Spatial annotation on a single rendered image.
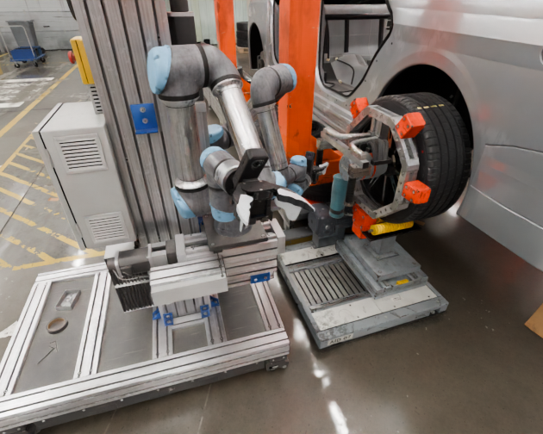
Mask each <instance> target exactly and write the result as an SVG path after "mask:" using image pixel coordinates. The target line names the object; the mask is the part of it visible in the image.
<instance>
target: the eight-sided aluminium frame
mask: <svg viewBox="0 0 543 434"><path fill-rule="evenodd" d="M372 117H374V118H376V120H378V121H381V122H382V123H384V124H385V125H387V126H389V127H390V130H391V132H392V135H393V139H394V141H395V144H396V149H397V152H398V155H399V158H400V161H401V164H402V169H401V172H400V176H399V179H398V184H397V187H396V193H395V197H394V201H393V202H392V203H391V204H389V205H386V206H384V207H382V208H380V207H379V206H378V205H377V204H375V203H374V202H373V201H372V200H371V199H370V198H369V197H367V196H366V195H365V194H364V193H363V190H362V188H361V184H360V180H358V181H356V184H355V190H354V196H353V201H354V202H356V203H357V204H358V205H359V206H360V207H361V208H362V209H363V210H364V211H365V212H366V213H367V214H368V215H369V216H370V217H372V218H373V219H377V218H382V217H385V216H387V215H389V214H393V213H395V212H398V211H400V210H403V209H405V208H407V207H408V206H409V204H410V201H408V200H407V199H405V198H404V197H403V196H402V192H403V186H404V183H406V182H411V181H415V179H416V176H417V172H418V170H419V166H420V163H419V158H418V157H417V155H416V152H415V147H414V144H413V141H412V139H411V138H407V139H401V138H400V136H399V134H398V132H397V130H396V124H397V123H398V122H399V121H400V120H401V119H402V116H401V115H398V114H395V113H393V112H391V111H389V110H388V109H386V108H382V107H381V106H378V105H371V106H366V107H365V108H363V110H362V111H361V112H360V113H359V115H358V116H357V117H356V118H355V119H354V120H353V121H352V122H351V123H350V124H348V126H347V128H346V134H352V133H359V131H360V130H361V129H362V128H363V127H364V126H365V125H366V124H367V123H368V122H369V121H370V120H371V119H372ZM354 140H357V139H345V145H347V146H348V147H349V144H350V143H351V142H352V141H354Z"/></svg>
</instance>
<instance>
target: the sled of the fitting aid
mask: <svg viewBox="0 0 543 434"><path fill-rule="evenodd" d="M335 249H336V251H337V252H339V254H340V255H341V256H342V258H343V259H344V260H345V262H346V263H347V265H348V266H349V267H350V268H351V270H352V271H353V273H354V274H355V275H356V277H357V278H358V279H359V280H360V281H361V282H362V284H363V285H364V286H365V288H366V289H367V290H368V292H369V293H370V294H371V296H372V297H373V299H374V300H376V299H379V298H383V297H386V296H389V295H394V294H398V293H402V292H404V291H408V290H411V289H414V288H419V287H423V286H426V283H427V280H428V276H427V275H426V274H425V273H424V272H423V271H422V270H421V269H420V270H419V271H416V272H412V273H409V274H406V275H402V276H396V277H392V278H390V279H386V280H382V281H379V282H377V281H376V280H375V279H374V277H373V276H372V275H371V274H370V272H369V271H368V270H367V269H366V268H365V266H364V265H363V264H362V263H361V262H360V261H359V260H358V258H357V257H356V256H355V255H354V254H353V252H352V251H351V250H350V249H349V247H348V246H347V245H346V244H345V242H344V239H337V240H336V244H335Z"/></svg>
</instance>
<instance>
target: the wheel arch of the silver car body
mask: <svg viewBox="0 0 543 434"><path fill-rule="evenodd" d="M458 88H459V90H460V92H461V94H460V97H459V100H458V103H457V105H456V109H457V111H458V112H459V114H460V115H461V117H462V119H463V122H464V123H465V125H466V127H465V128H467V131H468V134H469V137H470V138H469V141H470V142H471V146H470V147H471V148H473V162H472V169H471V177H472V172H473V166H474V158H475V136H474V127H473V122H472V118H471V111H470V109H469V106H468V103H467V101H466V99H465V95H464V93H463V91H462V89H460V87H459V85H458V83H457V82H456V81H455V79H454V78H453V77H452V76H451V75H450V74H449V73H448V72H447V71H445V70H444V69H443V68H441V67H439V66H438V65H435V64H432V63H428V62H415V63H412V64H409V65H405V66H404V67H402V68H401V69H399V70H398V71H396V72H395V73H394V74H393V75H392V76H391V77H390V78H389V79H388V80H387V81H386V83H385V84H384V86H383V87H382V89H381V90H380V91H379V92H378V95H377V97H376V99H375V100H377V99H378V98H379V97H382V96H390V95H400V94H409V93H418V92H428V93H434V94H436V95H438V96H442V97H443V98H445V99H448V98H449V97H450V95H453V97H452V98H451V99H450V100H449V102H450V103H451V104H453V99H454V97H455V95H456V92H457V89H458ZM471 177H470V182H469V184H468V188H467V191H466V193H465V197H464V199H463V201H462V203H461V205H460V206H459V209H458V210H457V213H456V214H458V211H459V210H460V208H461V207H462V205H463V203H464V200H465V198H466V195H467V192H468V189H469V187H470V183H471Z"/></svg>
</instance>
